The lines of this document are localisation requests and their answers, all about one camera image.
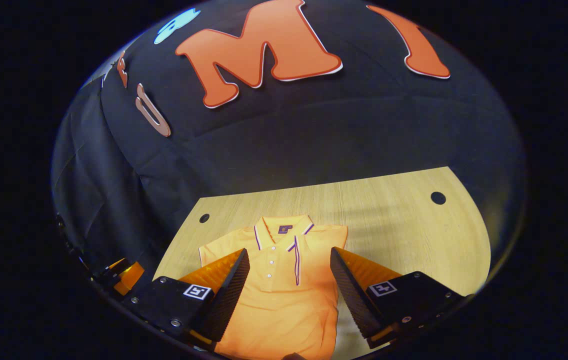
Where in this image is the black backdrop cloth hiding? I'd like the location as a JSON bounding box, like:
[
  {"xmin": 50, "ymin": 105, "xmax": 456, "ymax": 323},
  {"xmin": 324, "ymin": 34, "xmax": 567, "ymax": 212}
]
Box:
[{"xmin": 50, "ymin": 0, "xmax": 527, "ymax": 301}]

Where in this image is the orange collared T-shirt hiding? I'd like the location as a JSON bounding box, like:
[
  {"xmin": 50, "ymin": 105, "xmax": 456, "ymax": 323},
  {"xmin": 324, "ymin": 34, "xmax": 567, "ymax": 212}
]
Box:
[{"xmin": 198, "ymin": 214, "xmax": 350, "ymax": 360}]

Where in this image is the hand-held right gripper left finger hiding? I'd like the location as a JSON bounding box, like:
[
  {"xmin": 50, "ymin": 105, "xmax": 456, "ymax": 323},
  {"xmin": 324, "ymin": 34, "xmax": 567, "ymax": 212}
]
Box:
[{"xmin": 123, "ymin": 247, "xmax": 251, "ymax": 351}]

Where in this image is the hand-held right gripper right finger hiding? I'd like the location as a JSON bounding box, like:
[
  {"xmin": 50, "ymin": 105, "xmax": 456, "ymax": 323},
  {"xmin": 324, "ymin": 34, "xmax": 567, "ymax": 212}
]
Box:
[{"xmin": 329, "ymin": 246, "xmax": 466, "ymax": 350}]

